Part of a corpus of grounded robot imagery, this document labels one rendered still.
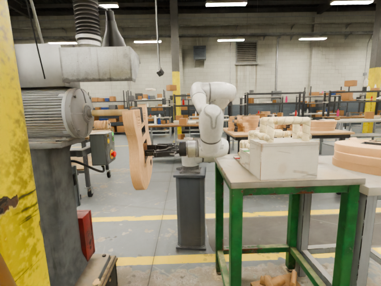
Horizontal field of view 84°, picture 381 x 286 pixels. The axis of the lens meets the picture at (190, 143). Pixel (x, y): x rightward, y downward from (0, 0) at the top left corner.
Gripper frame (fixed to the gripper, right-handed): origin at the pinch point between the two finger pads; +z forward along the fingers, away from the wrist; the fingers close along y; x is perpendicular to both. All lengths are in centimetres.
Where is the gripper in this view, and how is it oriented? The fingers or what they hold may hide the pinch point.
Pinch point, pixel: (146, 150)
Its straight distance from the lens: 109.5
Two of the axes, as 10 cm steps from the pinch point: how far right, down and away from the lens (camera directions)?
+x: -0.3, -9.5, -3.2
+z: -10.0, 0.4, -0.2
